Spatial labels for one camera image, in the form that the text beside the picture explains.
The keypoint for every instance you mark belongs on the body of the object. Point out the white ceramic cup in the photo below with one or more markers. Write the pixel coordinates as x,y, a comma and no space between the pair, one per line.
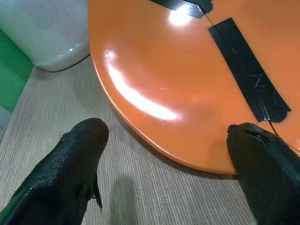
47,32

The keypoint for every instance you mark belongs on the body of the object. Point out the orange plate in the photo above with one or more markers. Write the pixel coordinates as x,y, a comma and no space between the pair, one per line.
178,77

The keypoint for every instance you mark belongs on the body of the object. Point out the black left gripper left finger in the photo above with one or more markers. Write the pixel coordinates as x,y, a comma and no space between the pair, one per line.
58,173

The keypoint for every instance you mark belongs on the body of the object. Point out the short black tape strip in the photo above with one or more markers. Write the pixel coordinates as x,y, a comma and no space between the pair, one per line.
187,5

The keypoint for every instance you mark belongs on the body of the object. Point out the green board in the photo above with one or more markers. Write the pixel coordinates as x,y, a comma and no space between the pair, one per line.
11,70

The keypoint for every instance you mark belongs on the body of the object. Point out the long black tape strip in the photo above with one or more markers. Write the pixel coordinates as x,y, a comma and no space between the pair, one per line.
248,68

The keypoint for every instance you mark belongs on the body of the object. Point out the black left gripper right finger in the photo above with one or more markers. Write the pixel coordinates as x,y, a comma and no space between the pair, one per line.
264,171

